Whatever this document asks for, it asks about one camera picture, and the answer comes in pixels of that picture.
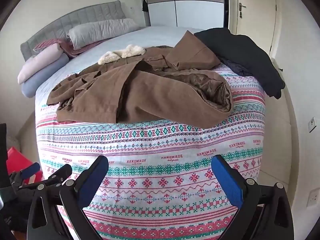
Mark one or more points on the cream door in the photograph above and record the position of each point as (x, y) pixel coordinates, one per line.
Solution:
(255, 10)

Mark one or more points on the dark hanging item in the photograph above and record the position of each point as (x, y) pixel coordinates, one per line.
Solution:
(145, 5)

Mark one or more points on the patterned knit-print blanket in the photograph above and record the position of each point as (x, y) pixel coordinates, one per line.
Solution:
(160, 160)

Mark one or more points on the white and grey wardrobe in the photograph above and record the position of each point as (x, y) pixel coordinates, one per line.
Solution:
(185, 2)

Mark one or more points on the grey padded headboard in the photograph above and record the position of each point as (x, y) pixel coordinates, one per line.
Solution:
(62, 21)

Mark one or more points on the red plastic chair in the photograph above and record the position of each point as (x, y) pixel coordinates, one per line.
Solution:
(18, 161)

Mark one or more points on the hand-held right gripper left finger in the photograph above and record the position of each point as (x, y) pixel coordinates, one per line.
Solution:
(91, 182)

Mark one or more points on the light blue pillow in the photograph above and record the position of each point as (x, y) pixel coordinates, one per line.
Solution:
(45, 77)

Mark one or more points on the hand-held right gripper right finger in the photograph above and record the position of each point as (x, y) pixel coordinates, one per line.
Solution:
(230, 182)

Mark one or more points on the white wall socket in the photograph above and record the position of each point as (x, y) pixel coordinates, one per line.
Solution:
(315, 198)
(312, 124)

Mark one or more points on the maroon striped pillow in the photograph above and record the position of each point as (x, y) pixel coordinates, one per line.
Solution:
(66, 47)

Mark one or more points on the black garment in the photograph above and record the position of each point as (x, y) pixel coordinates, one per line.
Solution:
(250, 52)

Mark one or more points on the grey-white pillow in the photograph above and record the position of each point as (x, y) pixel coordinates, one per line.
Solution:
(102, 31)

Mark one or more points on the brown coat with fur collar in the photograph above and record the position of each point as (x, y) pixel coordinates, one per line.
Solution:
(150, 90)

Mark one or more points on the dark navy garment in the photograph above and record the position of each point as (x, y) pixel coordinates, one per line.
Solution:
(237, 67)

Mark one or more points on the pale pink pillow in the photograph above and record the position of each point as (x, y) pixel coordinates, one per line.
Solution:
(41, 63)

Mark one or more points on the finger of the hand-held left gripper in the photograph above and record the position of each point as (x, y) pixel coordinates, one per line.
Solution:
(60, 173)
(30, 169)

